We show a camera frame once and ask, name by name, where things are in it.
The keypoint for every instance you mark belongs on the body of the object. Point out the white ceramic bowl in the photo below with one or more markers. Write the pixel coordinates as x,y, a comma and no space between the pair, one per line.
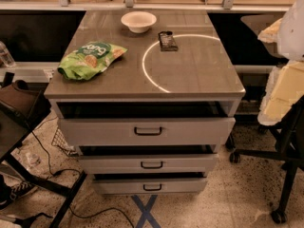
139,21

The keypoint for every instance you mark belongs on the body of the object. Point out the wire mesh basket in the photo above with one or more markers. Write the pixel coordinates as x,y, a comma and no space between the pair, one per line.
60,142

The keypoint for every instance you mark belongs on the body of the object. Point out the green snack chip bag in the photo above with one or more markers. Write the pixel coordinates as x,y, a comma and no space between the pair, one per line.
89,60

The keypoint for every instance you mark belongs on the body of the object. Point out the middle grey drawer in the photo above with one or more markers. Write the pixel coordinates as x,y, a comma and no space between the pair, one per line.
135,164

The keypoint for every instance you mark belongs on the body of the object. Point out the grey drawer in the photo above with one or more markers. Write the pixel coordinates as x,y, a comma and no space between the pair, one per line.
135,164
152,186
146,131

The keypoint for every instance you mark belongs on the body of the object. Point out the black side table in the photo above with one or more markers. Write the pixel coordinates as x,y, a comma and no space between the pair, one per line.
14,129

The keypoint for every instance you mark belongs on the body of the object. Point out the grey drawer cabinet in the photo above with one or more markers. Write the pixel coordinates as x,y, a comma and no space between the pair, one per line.
195,82

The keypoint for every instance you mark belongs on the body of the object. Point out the black and white sneaker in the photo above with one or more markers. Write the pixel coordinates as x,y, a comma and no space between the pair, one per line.
9,194

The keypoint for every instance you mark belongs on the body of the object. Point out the dark rxbar chocolate bar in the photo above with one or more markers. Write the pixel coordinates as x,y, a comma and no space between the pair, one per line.
167,41

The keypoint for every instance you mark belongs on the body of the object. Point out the bottom grey drawer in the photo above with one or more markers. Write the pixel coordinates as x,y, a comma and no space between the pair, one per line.
152,186

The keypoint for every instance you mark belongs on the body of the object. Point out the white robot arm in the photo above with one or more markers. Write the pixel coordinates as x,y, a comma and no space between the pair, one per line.
285,84

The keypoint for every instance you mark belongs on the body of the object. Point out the clear plastic bottle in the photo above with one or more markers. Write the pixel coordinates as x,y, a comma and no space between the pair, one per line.
5,56

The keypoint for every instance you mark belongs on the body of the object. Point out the top grey drawer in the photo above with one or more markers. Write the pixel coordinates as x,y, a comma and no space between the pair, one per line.
146,131

